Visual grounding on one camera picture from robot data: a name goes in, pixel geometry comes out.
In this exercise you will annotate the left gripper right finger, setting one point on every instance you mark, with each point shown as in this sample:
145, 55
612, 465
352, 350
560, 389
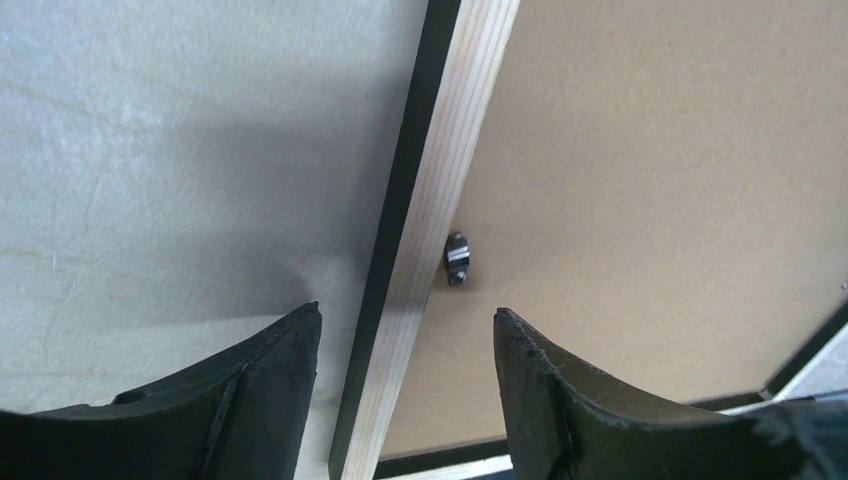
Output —
567, 419

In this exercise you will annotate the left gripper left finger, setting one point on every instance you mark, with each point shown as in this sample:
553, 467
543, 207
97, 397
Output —
238, 414

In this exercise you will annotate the brown backing board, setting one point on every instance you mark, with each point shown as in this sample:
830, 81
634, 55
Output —
659, 187

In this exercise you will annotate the black wooden picture frame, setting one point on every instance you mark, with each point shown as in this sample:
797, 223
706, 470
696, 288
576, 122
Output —
461, 51

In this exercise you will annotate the metal turn clip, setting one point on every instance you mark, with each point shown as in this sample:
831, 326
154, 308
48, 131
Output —
457, 258

